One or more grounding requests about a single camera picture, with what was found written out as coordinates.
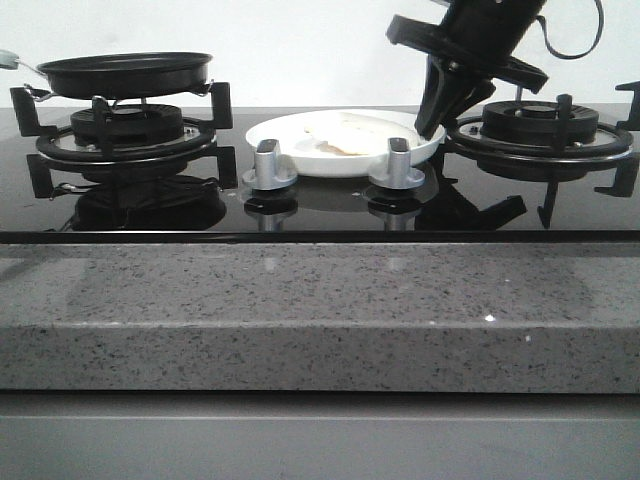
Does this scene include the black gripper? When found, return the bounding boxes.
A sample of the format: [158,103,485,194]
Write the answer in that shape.
[386,0,548,138]

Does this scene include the fried egg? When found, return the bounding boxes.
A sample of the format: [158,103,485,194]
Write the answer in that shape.
[304,113,421,155]

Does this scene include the white ceramic plate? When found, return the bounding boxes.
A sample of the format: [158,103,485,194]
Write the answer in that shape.
[246,109,446,178]

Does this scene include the black frying pan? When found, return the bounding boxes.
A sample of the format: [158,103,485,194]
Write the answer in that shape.
[0,48,215,100]

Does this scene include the black right gas burner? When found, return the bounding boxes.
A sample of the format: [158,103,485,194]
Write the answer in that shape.
[480,100,599,146]

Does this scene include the black gas burner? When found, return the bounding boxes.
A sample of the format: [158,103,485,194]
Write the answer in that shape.
[70,104,184,147]
[480,100,599,146]

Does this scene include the black glass gas hob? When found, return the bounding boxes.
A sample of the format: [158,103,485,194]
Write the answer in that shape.
[1,109,639,244]

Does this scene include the silver right stove knob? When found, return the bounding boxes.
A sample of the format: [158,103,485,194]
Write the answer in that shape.
[368,137,425,190]

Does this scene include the silver stove knob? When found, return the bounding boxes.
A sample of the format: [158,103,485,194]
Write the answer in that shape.
[368,137,425,190]
[242,139,298,191]

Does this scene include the black right pan support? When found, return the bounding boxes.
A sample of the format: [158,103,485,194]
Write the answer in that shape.
[447,82,639,229]

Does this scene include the silver left stove knob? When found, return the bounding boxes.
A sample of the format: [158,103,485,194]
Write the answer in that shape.
[242,139,298,191]

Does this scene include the black left gas burner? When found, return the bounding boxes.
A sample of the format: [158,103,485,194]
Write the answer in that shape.
[70,104,184,147]

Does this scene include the grey cabinet drawer front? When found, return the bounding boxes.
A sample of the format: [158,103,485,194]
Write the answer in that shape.
[1,392,639,479]

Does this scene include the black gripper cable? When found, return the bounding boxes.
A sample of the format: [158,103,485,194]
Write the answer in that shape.
[537,0,605,59]

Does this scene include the chrome wire pan stand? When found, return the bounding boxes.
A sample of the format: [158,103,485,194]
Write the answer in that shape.
[22,82,213,106]

